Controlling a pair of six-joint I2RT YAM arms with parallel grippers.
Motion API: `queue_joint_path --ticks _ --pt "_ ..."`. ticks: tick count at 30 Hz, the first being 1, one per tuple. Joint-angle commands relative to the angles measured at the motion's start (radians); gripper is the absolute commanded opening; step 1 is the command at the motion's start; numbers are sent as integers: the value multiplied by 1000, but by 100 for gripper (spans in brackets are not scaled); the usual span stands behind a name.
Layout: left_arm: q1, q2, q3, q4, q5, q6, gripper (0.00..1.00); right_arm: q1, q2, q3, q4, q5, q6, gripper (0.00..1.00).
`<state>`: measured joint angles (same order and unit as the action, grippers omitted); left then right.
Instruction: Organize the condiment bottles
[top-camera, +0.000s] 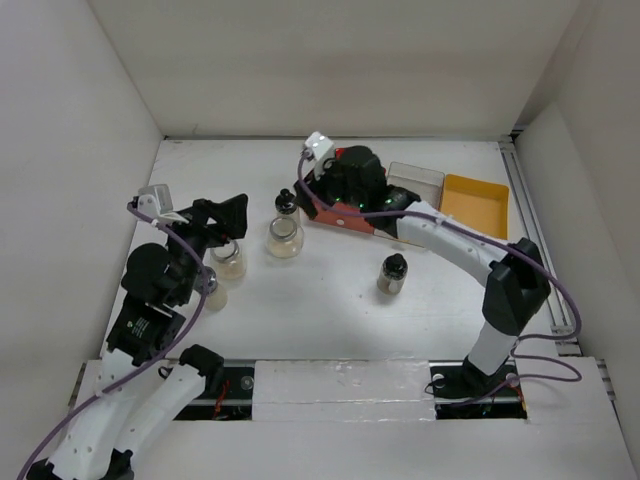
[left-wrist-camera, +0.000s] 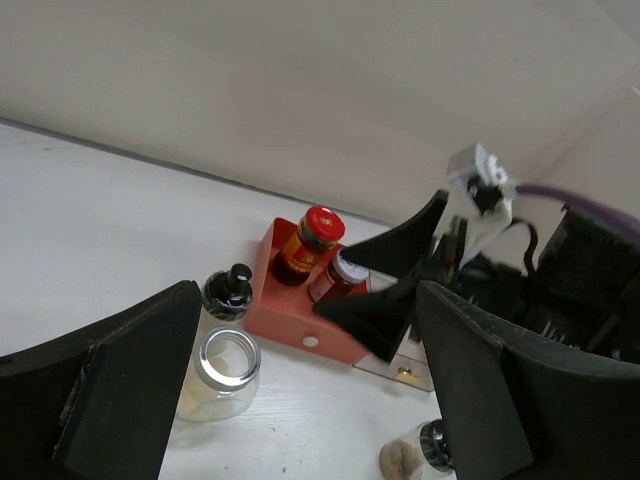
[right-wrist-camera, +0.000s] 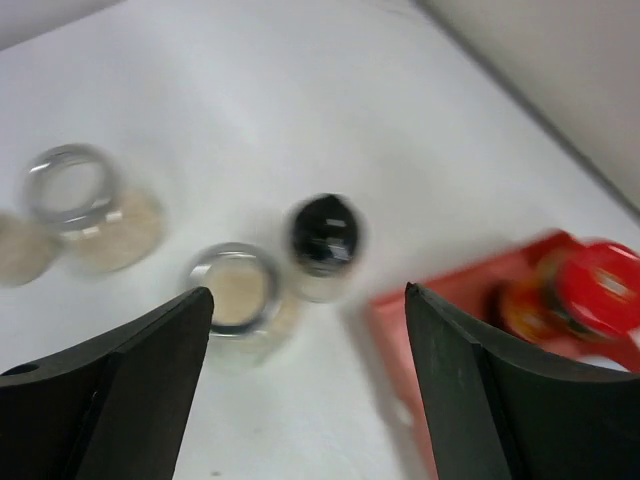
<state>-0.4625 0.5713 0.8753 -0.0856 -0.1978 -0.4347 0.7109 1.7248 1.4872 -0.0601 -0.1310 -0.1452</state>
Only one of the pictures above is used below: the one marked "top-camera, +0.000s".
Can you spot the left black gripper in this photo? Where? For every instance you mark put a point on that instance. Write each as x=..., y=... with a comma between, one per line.
x=231, y=216

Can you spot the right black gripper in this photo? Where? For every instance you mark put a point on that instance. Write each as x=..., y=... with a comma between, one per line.
x=330, y=167

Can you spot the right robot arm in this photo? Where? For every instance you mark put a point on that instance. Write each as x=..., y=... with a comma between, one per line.
x=514, y=280

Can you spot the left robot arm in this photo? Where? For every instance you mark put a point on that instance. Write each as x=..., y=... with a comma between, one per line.
x=167, y=287

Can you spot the black-capped glass bottle left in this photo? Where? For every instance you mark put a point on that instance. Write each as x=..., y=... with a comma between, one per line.
x=286, y=206

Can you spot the red tray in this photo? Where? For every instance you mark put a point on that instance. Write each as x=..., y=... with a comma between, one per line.
x=345, y=222

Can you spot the wide clear glass jar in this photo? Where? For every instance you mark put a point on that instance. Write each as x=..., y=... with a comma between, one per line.
x=285, y=238

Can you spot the small white bottle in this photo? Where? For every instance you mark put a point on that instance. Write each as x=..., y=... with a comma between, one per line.
x=212, y=291

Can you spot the black-capped spice bottle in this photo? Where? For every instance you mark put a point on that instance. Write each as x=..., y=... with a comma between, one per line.
x=392, y=274

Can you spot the clear plastic tray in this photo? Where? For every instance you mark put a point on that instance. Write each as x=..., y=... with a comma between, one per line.
x=426, y=183

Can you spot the yellow tray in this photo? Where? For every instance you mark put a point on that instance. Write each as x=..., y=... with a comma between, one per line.
x=480, y=205

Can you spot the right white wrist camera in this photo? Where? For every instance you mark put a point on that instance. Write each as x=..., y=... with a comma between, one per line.
x=318, y=149

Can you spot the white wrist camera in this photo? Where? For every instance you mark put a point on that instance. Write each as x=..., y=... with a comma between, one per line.
x=153, y=205
x=318, y=149

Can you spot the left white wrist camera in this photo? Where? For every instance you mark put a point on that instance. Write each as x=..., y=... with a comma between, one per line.
x=153, y=205

